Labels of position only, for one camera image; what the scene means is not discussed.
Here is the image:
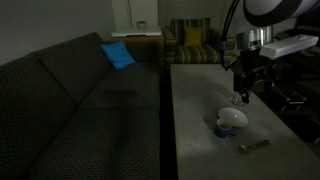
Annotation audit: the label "metal spoon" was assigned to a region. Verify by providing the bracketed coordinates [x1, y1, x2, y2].
[239, 139, 273, 154]

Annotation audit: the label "window blinds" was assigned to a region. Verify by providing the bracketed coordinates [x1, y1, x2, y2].
[157, 0, 234, 30]

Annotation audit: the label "blue cushion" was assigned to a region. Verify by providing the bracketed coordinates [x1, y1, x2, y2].
[100, 41, 137, 71]

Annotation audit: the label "striped armchair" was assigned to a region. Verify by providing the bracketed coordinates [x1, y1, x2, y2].
[162, 17, 238, 66]

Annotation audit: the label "white ceramic bowl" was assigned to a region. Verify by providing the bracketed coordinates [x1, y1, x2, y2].
[217, 106, 249, 128]

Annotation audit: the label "wooden side table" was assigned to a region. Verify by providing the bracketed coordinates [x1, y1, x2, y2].
[111, 34, 165, 67]

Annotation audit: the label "yellow cushion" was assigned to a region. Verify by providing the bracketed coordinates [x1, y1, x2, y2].
[183, 26, 204, 47]

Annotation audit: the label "dark grey fabric sofa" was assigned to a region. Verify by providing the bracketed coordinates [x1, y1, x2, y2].
[0, 31, 162, 180]

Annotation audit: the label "blue ceramic mug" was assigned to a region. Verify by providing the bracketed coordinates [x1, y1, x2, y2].
[214, 118, 237, 140]

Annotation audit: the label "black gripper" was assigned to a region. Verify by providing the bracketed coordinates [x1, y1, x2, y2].
[231, 49, 278, 105]

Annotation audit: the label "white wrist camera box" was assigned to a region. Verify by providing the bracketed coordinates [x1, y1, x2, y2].
[259, 34, 320, 60]

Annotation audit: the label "white flat board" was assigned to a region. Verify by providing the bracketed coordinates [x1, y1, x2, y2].
[111, 26, 163, 38]

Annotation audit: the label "black floor equipment box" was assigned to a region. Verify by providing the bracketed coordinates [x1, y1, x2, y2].
[279, 90, 308, 113]

